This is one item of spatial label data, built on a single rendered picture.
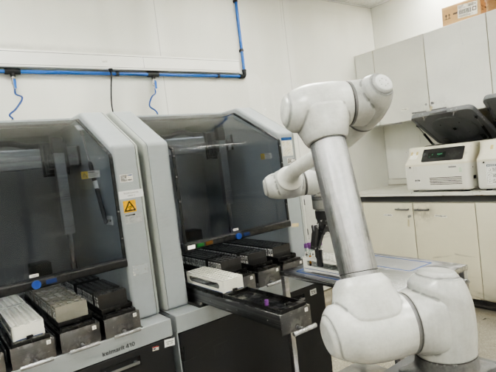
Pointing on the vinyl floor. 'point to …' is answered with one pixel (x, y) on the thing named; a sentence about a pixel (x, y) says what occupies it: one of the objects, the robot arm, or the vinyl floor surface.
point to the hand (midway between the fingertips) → (329, 257)
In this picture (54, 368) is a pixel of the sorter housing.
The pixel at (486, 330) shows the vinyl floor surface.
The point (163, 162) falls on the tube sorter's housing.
